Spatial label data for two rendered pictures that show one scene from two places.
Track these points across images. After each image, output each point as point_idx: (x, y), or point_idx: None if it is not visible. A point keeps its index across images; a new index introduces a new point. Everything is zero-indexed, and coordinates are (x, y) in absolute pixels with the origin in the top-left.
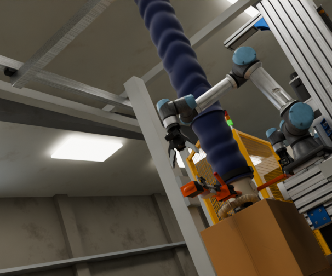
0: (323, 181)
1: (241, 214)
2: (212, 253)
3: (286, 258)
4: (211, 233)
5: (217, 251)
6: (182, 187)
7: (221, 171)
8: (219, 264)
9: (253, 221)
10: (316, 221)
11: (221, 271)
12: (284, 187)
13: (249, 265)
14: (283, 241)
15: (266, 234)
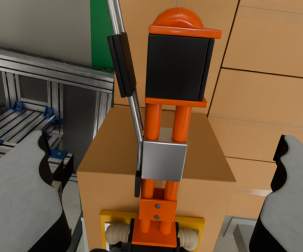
0: None
1: (135, 169)
2: (215, 150)
3: (114, 118)
4: (210, 171)
5: (206, 150)
6: (210, 29)
7: None
8: (206, 139)
9: (123, 155)
10: (58, 154)
11: (206, 134)
12: None
13: (163, 126)
14: (102, 128)
15: (116, 139)
